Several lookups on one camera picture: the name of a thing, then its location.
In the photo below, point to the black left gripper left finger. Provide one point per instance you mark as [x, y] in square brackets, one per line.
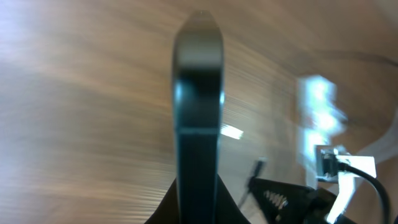
[168, 211]

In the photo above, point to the smartphone with cyan screen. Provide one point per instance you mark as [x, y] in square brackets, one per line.
[197, 101]

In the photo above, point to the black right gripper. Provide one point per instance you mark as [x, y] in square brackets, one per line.
[289, 203]

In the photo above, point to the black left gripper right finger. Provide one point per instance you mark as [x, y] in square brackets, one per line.
[227, 211]

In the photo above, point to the white power strip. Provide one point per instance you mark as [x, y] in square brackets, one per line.
[319, 120]

